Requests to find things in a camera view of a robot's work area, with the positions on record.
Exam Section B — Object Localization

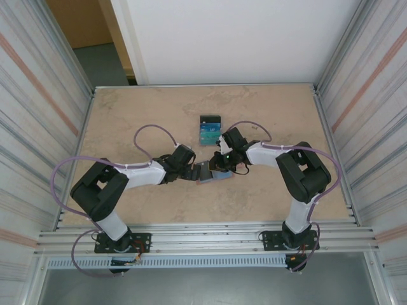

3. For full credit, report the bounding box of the pink leather card wallet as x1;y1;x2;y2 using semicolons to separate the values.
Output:
195;161;235;186

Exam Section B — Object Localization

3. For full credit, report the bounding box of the black VIP credit card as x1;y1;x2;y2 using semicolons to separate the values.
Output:
194;161;213;184

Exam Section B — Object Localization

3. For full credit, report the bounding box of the clear acrylic card stand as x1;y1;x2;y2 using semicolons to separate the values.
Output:
198;114;224;148

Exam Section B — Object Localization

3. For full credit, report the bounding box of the teal credit card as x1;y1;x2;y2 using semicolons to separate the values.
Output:
199;132;221;146

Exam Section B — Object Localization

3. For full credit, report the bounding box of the grey metal lower shelf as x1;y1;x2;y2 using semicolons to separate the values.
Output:
38;266;381;305

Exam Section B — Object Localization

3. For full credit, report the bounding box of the brown wooden door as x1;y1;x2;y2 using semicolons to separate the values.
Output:
46;0;136;86

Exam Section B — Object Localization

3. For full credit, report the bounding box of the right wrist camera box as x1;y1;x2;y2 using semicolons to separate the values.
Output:
215;135;235;156

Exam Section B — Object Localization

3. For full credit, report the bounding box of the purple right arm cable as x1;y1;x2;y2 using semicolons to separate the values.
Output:
219;121;341;273

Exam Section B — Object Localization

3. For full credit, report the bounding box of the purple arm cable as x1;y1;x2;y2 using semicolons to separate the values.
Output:
52;124;191;278
219;121;341;273

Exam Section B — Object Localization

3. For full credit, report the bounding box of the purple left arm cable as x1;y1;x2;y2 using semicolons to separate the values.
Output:
52;124;191;278

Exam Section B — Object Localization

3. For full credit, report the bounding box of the aluminium front rail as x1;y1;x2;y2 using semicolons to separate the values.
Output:
36;222;381;256

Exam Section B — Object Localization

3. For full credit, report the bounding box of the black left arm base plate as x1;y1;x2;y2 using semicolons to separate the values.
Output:
93;232;153;254

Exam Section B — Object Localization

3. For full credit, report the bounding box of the grey slotted cable duct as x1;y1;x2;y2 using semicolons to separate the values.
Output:
46;255;289;270

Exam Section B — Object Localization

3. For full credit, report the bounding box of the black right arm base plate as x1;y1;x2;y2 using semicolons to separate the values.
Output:
261;228;320;252

